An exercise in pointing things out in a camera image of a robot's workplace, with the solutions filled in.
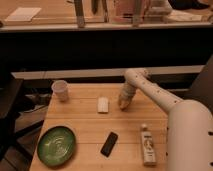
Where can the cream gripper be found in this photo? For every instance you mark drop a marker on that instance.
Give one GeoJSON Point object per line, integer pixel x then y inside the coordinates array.
{"type": "Point", "coordinates": [126, 95]}

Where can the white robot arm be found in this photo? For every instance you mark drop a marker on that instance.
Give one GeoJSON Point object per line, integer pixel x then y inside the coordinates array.
{"type": "Point", "coordinates": [189, 127]}

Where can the green ceramic bowl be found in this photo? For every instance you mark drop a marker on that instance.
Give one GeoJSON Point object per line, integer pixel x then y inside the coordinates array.
{"type": "Point", "coordinates": [56, 146]}

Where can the white rectangular block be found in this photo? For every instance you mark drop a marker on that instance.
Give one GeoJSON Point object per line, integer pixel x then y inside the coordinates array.
{"type": "Point", "coordinates": [103, 105]}

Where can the black phone-like remote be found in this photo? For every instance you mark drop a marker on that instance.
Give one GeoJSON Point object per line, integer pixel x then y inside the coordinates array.
{"type": "Point", "coordinates": [109, 144]}

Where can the white bottle with label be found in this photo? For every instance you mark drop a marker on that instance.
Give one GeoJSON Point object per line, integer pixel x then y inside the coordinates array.
{"type": "Point", "coordinates": [148, 151]}

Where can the white paper cup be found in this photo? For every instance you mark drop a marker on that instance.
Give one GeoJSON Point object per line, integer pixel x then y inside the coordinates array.
{"type": "Point", "coordinates": [60, 89]}

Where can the dark chair at left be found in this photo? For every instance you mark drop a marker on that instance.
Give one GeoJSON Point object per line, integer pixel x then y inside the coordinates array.
{"type": "Point", "coordinates": [12, 103]}

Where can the white paper sheet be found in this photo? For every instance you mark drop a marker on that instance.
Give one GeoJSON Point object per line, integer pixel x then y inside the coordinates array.
{"type": "Point", "coordinates": [24, 14]}

